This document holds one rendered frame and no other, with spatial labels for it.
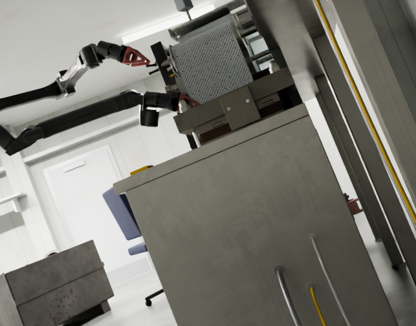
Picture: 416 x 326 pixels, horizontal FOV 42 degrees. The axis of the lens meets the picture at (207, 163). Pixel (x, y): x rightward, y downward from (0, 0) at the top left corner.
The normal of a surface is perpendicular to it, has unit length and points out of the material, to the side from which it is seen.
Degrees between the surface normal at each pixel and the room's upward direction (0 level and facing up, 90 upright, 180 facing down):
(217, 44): 90
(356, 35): 90
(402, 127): 90
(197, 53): 90
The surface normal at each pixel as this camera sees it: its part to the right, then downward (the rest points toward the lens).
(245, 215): -0.20, 0.02
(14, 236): 0.07, -0.09
